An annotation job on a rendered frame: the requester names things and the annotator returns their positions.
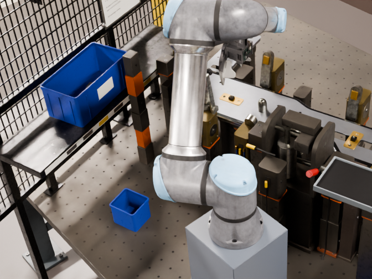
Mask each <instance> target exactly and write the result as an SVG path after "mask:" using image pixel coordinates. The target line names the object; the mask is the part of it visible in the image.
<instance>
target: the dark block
mask: <svg viewBox="0 0 372 279"><path fill-rule="evenodd" d="M264 124H265V122H262V121H258V122H257V124H256V125H254V127H253V128H252V129H251V130H250V132H249V133H248V136H249V144H251V145H253V146H256V147H258V148H259V149H262V139H261V136H262V129H263V126H264ZM250 153H251V164H252V165H253V167H254V169H255V173H256V179H257V187H256V199H257V206H258V207H259V208H260V209H261V210H262V198H261V194H259V164H260V162H261V161H262V152H261V151H256V150H253V149H250Z"/></svg>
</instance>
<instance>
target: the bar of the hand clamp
mask: <svg viewBox="0 0 372 279"><path fill-rule="evenodd" d="M212 74H213V71H212V69H210V68H207V71H206V85H205V100H204V105H209V106H210V111H211V113H212V108H213V107H214V105H215V102H214V96H213V91H212V88H211V82H210V76H209V75H212Z"/></svg>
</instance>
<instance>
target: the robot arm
mask: <svg viewBox="0 0 372 279"><path fill-rule="evenodd" d="M286 20H287V12H286V10H285V9H284V8H278V7H264V6H263V5H262V4H260V3H259V2H256V1H252V0H169V1H168V3H167V6H166V9H165V13H164V18H163V34H164V36H165V37H167V38H169V45H170V46H171V48H172V49H173V50H174V69H173V85H172V100H171V109H170V125H169V141H168V145H167V146H165V147H164V148H163V149H162V155H160V156H157V157H156V159H155V161H154V167H153V184H154V188H155V191H156V193H157V195H158V196H159V197H160V198H161V199H163V200H170V201H172V202H175V203H176V202H181V203H190V204H199V205H207V206H212V207H213V209H212V212H211V215H210V217H209V221H208V231H209V235H210V237H211V239H212V240H213V241H214V242H215V243H216V244H217V245H219V246H221V247H223V248H226V249H230V250H241V249H245V248H248V247H250V246H252V245H254V244H256V243H257V242H258V241H259V240H260V239H261V236H262V234H263V232H264V221H263V218H262V215H261V214H260V212H259V210H258V208H257V199H256V187H257V179H256V173H255V169H254V167H253V165H252V164H251V163H250V162H249V161H248V160H247V159H246V158H244V157H242V156H239V155H236V154H223V155H222V156H217V157H216V158H214V159H213V160H212V161H206V152H205V150H203V149H202V147H201V143H202V128H203V114H204V100H205V85H206V71H207V63H208V54H209V53H210V52H211V51H212V50H213V49H214V47H215V46H217V45H220V44H223V46H222V48H221V54H220V58H219V75H220V80H221V84H222V85H224V82H225V78H234V77H235V76H236V73H235V72H234V71H233V69H232V68H231V67H232V62H231V61H230V60H227V58H229V59H232V60H234V61H236V63H237V65H238V66H239V67H242V64H243V62H244V61H251V59H250V58H249V56H250V55H251V54H253V52H252V41H251V40H248V38H253V37H256V36H258V35H260V34H261V33H264V32H270V33H283V32H284V31H285V28H286Z"/></svg>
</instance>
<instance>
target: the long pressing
mask: <svg viewBox="0 0 372 279"><path fill-rule="evenodd" d="M209 76H210V82H211V88H212V91H213V96H214V102H215V105H218V107H219V110H218V111H217V113H218V120H222V121H225V122H227V123H230V124H233V125H235V126H239V127H240V126H241V125H242V124H243V123H244V122H245V121H244V120H245V118H246V117H247V116H248V115H249V114H251V115H254V116H255V117H256V118H257V121H262V122H266V120H267V118H268V117H269V115H270V114H272V112H273V111H274V110H275V109H276V107H277V105H282V106H285V108H286V112H287V111H288V110H293V111H296V112H301V113H302V114H305V115H308V116H311V117H314V118H317V119H320V120H322V122H321V126H322V127H324V126H325V125H326V124H327V123H328V122H329V121H331V122H334V123H335V132H337V133H340V134H343V135H346V136H350V135H351V133H352V132H353V131H356V132H359V133H362V134H363V137H362V139H361V140H360V141H364V142H366V143H370V144H372V128H371V127H368V126H364V125H361V124H358V123H355V122H352V121H349V120H345V119H343V118H340V117H337V116H333V115H330V114H327V113H324V112H321V111H318V110H315V109H312V108H310V107H308V106H307V105H306V104H304V103H303V102H302V101H300V100H299V99H296V98H294V97H290V96H287V95H284V94H281V93H278V92H274V91H271V90H268V89H265V88H262V87H259V86H256V85H253V84H249V83H246V82H243V81H240V80H236V79H233V78H225V82H224V85H222V84H221V83H220V82H221V80H220V75H219V74H218V73H215V72H213V74H212V75H209ZM224 93H226V94H229V95H233V96H236V97H239V98H241V99H244V101H243V102H242V103H241V104H240V105H234V104H232V103H229V102H226V101H223V100H220V99H219V97H220V96H221V95H222V94H224ZM260 98H264V99H265V100H266V102H267V111H266V112H264V113H260V112H258V107H257V104H258V101H259V99H260ZM345 142H346V141H342V140H340V139H337V138H334V149H333V152H335V151H338V152H341V153H344V154H347V155H350V156H352V157H354V158H355V160H354V161H356V162H359V163H362V164H364V165H367V166H368V168H370V167H371V166H372V150H369V149H366V148H363V147H361V146H358V145H357V146H356V147H355V149H350V148H347V147H344V146H343V144H344V143H345Z"/></svg>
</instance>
